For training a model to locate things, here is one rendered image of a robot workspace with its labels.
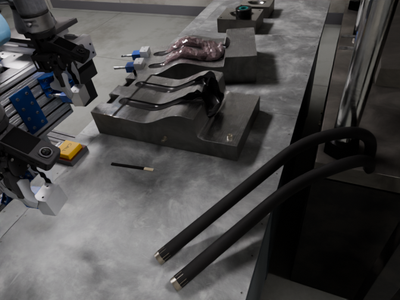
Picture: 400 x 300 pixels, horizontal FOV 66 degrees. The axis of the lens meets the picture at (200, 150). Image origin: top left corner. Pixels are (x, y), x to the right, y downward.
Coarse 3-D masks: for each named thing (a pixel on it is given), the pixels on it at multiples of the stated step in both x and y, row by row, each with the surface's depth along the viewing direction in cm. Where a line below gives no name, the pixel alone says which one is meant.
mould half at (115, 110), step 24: (216, 72) 102; (120, 96) 105; (144, 96) 105; (168, 96) 102; (240, 96) 103; (96, 120) 103; (120, 120) 98; (144, 120) 95; (168, 120) 89; (192, 120) 85; (216, 120) 95; (240, 120) 94; (168, 144) 96; (192, 144) 92; (216, 144) 88; (240, 144) 90
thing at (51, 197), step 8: (48, 184) 69; (56, 184) 69; (40, 192) 67; (48, 192) 67; (56, 192) 68; (40, 200) 66; (48, 200) 66; (56, 200) 68; (64, 200) 71; (40, 208) 68; (48, 208) 67; (56, 208) 68
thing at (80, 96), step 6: (78, 84) 101; (84, 84) 100; (72, 90) 98; (78, 90) 98; (84, 90) 100; (54, 96) 102; (60, 96) 100; (66, 96) 99; (72, 96) 99; (78, 96) 98; (84, 96) 100; (78, 102) 100; (84, 102) 101
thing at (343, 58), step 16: (352, 16) 159; (352, 32) 146; (336, 64) 126; (336, 80) 117; (336, 96) 110; (368, 96) 108; (384, 96) 107; (336, 112) 103; (368, 112) 102; (384, 112) 101; (368, 128) 96; (384, 128) 96; (320, 144) 93; (384, 144) 91; (320, 160) 89; (384, 160) 86; (336, 176) 89; (352, 176) 87; (368, 176) 85; (384, 176) 83
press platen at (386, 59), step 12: (396, 12) 96; (396, 24) 90; (396, 36) 85; (384, 48) 81; (396, 48) 80; (384, 60) 76; (396, 60) 76; (384, 72) 74; (396, 72) 73; (384, 84) 76; (396, 84) 75
